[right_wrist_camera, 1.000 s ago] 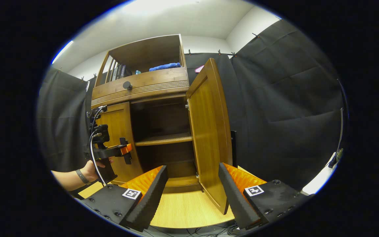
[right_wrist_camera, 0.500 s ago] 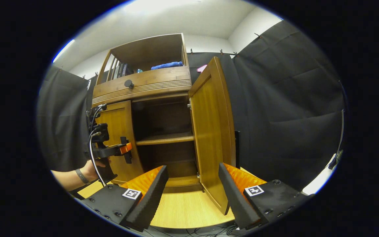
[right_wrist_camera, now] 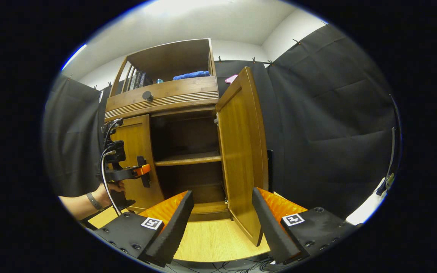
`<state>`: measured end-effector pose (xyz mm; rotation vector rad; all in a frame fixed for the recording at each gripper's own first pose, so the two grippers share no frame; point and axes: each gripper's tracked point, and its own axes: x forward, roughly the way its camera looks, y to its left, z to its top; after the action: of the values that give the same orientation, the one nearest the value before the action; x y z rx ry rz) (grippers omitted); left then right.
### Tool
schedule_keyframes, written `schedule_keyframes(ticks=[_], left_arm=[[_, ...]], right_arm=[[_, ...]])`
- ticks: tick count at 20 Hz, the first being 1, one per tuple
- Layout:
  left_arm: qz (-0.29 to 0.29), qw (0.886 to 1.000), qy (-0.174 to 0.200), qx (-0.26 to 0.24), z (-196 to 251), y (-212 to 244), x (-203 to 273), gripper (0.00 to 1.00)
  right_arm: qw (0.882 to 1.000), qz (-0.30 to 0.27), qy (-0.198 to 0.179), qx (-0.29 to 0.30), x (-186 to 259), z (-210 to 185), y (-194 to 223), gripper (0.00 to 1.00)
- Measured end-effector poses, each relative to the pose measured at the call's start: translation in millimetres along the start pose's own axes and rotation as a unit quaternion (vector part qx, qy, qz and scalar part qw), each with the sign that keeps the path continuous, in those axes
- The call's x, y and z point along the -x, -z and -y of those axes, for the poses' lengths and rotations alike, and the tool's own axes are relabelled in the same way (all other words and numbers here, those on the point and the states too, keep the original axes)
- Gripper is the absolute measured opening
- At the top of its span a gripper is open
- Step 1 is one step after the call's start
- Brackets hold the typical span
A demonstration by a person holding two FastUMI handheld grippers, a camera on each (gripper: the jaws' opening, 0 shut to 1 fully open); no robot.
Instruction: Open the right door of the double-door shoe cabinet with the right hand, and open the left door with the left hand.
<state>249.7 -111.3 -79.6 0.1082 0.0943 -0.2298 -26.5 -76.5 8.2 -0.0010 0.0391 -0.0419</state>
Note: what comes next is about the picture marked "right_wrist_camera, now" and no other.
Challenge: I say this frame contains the black bar door handle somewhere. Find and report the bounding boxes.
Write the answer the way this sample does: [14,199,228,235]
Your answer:
[267,150,274,192]
[137,156,151,188]

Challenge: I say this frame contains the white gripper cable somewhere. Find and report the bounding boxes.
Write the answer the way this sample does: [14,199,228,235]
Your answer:
[101,150,122,217]

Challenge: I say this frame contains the wooden double-door shoe cabinet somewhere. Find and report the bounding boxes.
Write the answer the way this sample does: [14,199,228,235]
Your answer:
[104,38,231,222]

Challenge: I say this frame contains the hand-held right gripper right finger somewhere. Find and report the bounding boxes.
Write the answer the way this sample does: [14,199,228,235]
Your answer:
[252,187,357,265]

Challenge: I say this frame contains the wooden shoe cabinet door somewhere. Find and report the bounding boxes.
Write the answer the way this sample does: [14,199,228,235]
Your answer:
[108,115,165,211]
[215,67,269,247]

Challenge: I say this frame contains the wooden inner cabinet shelf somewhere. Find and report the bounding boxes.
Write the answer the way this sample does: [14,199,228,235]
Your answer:
[155,152,222,166]

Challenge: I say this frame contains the blue folded cloth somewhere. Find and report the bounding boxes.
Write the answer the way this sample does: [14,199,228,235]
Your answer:
[173,71,211,81]

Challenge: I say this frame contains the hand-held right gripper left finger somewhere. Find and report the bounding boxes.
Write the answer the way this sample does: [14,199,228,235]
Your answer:
[93,190,195,267]

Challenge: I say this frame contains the dark wristband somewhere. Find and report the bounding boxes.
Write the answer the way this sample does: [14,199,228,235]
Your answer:
[86,192,103,211]

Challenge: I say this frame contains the black backdrop cloth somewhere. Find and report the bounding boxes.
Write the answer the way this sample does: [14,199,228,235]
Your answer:
[43,24,397,220]

